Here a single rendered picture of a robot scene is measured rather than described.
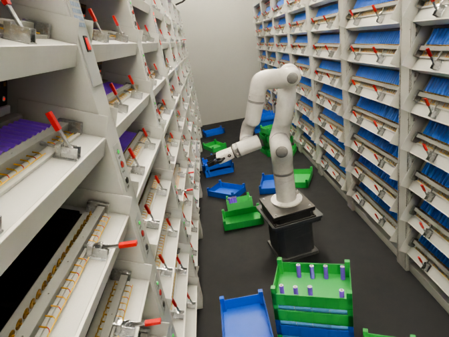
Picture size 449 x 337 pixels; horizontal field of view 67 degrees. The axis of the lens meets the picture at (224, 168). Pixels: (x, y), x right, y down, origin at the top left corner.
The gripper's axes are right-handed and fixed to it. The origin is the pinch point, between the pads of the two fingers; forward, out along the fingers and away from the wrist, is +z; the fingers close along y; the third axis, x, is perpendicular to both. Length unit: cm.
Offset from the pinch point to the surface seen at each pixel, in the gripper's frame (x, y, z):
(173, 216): -6.2, -40.1, 21.9
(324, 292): -43, -79, -30
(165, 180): 12.7, -40.3, 17.2
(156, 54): 65, 30, 7
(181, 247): -23, -40, 25
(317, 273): -44, -67, -31
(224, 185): -66, 114, 9
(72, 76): 65, -110, 6
